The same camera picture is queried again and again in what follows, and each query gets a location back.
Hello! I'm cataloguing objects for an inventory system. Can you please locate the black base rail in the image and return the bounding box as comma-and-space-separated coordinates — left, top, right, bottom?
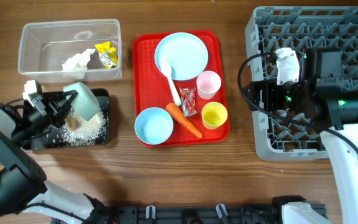
113, 204, 278, 224

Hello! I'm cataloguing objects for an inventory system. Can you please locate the brown food scrap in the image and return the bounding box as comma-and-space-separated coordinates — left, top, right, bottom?
65, 116, 78, 132

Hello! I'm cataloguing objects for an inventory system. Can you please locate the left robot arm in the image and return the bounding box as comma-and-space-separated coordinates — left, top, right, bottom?
0, 90, 114, 223

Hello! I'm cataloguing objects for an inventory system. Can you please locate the yellow plastic cup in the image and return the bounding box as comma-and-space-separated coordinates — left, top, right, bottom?
201, 102, 228, 130

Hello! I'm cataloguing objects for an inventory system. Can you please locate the orange carrot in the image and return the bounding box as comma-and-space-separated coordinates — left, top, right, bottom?
165, 103, 203, 139

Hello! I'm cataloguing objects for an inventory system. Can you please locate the green bowl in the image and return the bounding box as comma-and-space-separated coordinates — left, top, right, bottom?
63, 82, 100, 121

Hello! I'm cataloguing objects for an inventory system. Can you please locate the red plastic tray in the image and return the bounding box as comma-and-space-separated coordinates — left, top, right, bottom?
132, 30, 231, 147

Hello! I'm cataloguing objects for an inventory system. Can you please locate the grey dishwasher rack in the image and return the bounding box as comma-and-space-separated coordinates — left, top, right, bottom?
245, 6, 358, 161

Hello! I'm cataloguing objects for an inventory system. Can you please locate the white plastic spoon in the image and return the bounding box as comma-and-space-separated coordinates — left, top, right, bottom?
160, 62, 181, 106

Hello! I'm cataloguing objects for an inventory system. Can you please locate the white tissue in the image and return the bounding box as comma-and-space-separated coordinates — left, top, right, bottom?
62, 49, 96, 79

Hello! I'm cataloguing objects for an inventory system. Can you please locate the clear plastic waste bin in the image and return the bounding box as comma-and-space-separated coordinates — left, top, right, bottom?
18, 19, 123, 83

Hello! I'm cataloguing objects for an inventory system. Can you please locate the yellow snack wrapper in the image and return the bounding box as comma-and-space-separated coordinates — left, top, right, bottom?
95, 41, 118, 68

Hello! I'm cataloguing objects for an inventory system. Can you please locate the red silver candy wrapper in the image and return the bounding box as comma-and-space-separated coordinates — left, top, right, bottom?
179, 87, 197, 117

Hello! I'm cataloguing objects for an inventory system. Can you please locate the light blue bowl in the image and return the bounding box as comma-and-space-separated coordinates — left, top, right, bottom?
134, 107, 173, 146

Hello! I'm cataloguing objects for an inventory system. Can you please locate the pile of rice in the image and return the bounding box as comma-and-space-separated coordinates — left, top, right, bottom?
46, 109, 109, 147

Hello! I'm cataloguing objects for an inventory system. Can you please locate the light blue plate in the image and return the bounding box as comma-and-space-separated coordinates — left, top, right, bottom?
154, 32, 209, 81

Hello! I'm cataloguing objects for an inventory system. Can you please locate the pink plastic cup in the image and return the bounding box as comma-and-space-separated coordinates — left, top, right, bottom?
196, 70, 222, 100

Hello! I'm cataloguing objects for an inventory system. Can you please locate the black food waste tray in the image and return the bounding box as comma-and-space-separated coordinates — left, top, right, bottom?
22, 88, 109, 150

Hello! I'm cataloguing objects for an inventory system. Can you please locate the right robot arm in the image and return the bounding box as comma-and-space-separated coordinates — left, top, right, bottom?
239, 48, 358, 223

